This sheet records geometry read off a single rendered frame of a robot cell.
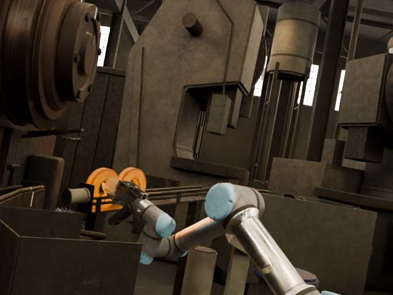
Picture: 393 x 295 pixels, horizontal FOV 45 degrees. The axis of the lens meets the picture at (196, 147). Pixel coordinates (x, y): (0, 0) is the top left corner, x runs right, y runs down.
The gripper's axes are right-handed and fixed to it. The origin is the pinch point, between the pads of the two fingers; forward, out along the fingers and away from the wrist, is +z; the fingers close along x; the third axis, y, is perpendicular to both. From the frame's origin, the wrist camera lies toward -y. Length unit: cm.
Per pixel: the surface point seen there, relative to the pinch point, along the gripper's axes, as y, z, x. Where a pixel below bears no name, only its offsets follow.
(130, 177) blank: 4.9, 0.3, -12.1
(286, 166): -2, 103, -384
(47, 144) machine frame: 8.0, 14.7, 20.8
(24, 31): 46, -16, 65
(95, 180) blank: 2.3, -0.5, 6.5
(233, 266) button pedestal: -11, -43, -44
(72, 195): -2.8, -3.4, 17.0
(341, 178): 16, 32, -360
